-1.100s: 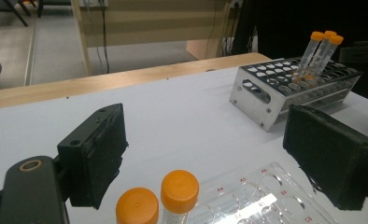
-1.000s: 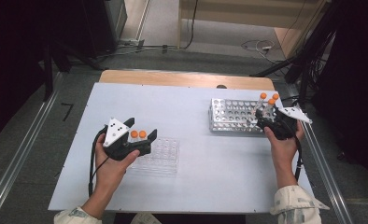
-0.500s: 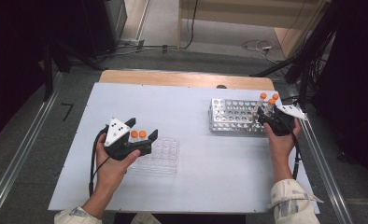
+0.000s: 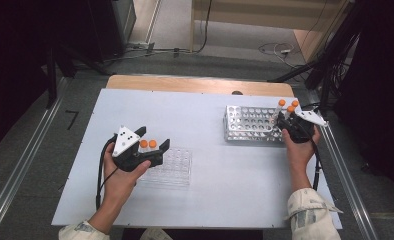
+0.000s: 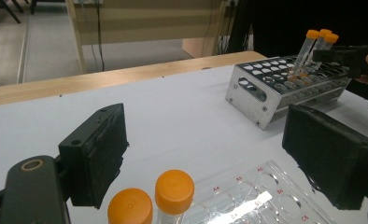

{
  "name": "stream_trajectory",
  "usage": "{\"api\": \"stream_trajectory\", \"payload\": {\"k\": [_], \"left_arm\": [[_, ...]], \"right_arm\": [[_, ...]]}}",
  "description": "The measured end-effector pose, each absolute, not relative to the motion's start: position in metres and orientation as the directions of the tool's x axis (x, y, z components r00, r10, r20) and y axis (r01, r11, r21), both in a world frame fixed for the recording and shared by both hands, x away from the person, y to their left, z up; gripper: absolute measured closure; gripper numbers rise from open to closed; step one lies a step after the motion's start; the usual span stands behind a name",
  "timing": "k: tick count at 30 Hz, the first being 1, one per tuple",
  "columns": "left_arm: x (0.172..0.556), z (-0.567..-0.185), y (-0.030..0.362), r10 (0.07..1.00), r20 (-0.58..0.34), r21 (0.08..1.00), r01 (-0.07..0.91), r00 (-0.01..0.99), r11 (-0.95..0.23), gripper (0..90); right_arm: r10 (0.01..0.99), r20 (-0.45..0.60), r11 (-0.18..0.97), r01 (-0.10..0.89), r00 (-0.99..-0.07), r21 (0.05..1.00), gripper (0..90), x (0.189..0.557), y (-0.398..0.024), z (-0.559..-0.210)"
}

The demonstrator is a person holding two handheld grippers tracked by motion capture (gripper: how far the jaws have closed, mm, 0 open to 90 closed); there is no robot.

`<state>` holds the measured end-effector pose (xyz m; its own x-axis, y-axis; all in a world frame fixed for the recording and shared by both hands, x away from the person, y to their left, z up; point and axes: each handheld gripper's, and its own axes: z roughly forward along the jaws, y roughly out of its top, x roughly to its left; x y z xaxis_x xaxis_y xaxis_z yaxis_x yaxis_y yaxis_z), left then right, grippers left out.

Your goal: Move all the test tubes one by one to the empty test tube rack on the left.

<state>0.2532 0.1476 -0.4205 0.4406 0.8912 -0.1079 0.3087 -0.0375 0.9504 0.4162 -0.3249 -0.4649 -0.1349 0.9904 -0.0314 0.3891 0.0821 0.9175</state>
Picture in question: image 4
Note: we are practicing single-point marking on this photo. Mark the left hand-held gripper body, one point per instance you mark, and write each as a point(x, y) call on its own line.
point(128, 160)

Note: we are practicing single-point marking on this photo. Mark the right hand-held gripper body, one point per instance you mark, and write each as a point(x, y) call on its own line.
point(301, 131)

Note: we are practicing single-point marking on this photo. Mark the clear plastic test tube rack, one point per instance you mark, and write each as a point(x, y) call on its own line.
point(176, 170)

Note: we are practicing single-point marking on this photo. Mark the metal test tube rack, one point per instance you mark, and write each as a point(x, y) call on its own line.
point(248, 128)

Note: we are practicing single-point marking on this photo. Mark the person's right hand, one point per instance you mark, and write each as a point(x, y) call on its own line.
point(300, 155)

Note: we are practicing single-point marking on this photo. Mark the person's left hand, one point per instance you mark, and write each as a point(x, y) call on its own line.
point(121, 185)

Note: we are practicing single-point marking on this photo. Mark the person's light patterned clothing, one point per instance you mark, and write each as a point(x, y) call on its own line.
point(156, 234)

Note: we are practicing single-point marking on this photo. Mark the black cabinet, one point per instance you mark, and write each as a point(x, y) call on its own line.
point(108, 30)

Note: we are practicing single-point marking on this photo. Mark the light wooden furniture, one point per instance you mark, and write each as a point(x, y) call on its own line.
point(251, 13)

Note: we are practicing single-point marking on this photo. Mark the dark curtain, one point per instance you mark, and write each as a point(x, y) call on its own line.
point(15, 50)

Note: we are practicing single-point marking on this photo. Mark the aluminium floor rail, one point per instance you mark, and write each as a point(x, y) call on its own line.
point(25, 156)
point(342, 166)

